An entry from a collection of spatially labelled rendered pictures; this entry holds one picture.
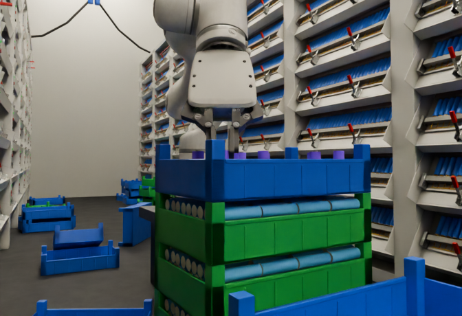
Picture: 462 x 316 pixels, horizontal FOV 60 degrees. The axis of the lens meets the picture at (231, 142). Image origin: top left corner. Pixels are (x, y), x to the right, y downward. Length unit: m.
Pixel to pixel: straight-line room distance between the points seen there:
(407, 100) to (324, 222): 0.91
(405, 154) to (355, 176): 0.81
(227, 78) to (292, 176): 0.17
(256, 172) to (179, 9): 0.29
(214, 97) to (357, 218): 0.30
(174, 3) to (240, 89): 0.18
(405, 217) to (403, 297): 0.89
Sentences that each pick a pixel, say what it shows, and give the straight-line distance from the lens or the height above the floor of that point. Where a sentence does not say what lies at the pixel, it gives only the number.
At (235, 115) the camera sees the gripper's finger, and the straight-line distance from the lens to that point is 0.57.
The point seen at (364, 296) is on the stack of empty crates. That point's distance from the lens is 0.56.
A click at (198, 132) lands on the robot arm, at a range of 1.40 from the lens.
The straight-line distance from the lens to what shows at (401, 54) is 1.53.
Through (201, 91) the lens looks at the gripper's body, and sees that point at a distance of 0.58.
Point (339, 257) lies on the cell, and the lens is 0.67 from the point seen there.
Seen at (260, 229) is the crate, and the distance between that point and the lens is 0.56.
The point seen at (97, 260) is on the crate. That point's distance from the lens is 1.81.
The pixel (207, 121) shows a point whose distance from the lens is 0.57.
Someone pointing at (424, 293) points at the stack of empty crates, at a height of 0.27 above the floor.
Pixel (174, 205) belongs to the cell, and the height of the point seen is 0.38.
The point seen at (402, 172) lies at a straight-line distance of 1.49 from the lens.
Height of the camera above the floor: 0.45
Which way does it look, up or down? 2 degrees up
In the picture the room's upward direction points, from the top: straight up
